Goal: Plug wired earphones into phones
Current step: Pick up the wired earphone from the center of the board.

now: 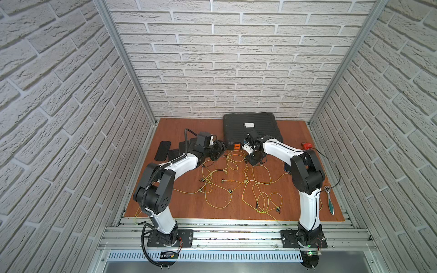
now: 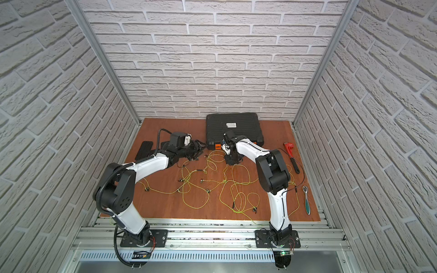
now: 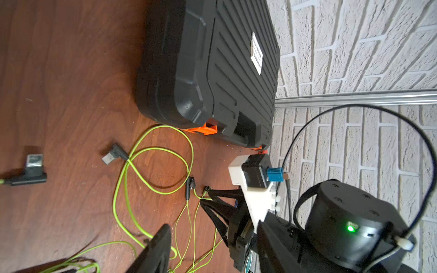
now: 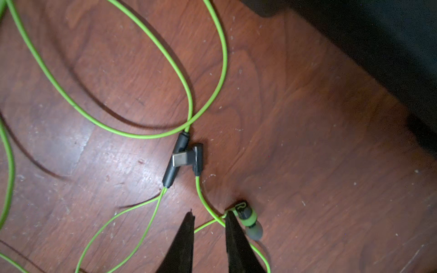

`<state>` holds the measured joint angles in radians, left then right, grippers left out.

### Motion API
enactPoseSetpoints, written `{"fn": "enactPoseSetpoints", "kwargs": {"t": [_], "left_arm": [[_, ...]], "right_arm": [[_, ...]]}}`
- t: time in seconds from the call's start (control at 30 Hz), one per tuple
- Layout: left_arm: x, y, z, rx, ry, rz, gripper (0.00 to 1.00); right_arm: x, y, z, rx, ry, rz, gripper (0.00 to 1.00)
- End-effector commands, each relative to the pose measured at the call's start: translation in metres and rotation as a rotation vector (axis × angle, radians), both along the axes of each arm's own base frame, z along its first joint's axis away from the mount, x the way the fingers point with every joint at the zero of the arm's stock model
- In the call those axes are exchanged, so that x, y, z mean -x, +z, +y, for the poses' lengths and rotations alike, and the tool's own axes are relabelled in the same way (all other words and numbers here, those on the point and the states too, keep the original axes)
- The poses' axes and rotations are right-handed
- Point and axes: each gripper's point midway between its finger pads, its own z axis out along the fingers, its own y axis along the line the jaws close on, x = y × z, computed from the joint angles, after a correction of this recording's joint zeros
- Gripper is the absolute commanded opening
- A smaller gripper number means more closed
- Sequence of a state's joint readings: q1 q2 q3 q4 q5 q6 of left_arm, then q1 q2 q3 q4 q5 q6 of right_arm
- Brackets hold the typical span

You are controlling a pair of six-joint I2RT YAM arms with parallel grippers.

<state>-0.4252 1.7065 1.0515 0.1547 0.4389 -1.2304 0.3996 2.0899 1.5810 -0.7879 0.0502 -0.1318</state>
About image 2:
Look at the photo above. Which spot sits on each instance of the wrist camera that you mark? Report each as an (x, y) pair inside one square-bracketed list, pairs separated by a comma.
[(225, 147), (187, 140)]

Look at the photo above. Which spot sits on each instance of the aluminium rail frame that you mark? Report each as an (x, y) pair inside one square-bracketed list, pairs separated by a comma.
[(185, 234)]

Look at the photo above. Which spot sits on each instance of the green handle ratchet wrench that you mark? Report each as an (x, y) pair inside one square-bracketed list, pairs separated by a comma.
[(307, 204)]

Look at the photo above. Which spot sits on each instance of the red pipe wrench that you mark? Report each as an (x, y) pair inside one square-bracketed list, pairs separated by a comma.
[(289, 149)]

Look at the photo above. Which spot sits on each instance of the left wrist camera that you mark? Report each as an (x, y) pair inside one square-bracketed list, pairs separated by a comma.
[(187, 140)]

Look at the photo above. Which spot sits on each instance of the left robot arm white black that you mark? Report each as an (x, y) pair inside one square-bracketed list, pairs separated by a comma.
[(114, 193)]

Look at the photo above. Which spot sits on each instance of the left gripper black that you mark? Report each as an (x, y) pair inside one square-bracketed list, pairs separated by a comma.
[(193, 150)]

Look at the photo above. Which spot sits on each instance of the black plastic tool case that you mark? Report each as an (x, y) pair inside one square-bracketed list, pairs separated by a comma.
[(246, 124)]

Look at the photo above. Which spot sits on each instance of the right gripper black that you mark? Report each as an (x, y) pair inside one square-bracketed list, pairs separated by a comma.
[(230, 162)]

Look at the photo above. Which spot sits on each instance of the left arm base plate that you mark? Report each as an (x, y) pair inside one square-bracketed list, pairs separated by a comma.
[(148, 239)]

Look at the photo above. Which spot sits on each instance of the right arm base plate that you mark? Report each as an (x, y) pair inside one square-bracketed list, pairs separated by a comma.
[(269, 239)]

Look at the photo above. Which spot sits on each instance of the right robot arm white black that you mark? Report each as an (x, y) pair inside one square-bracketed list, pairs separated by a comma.
[(273, 177)]

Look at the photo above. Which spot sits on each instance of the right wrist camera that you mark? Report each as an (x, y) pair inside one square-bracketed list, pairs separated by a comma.
[(225, 147)]

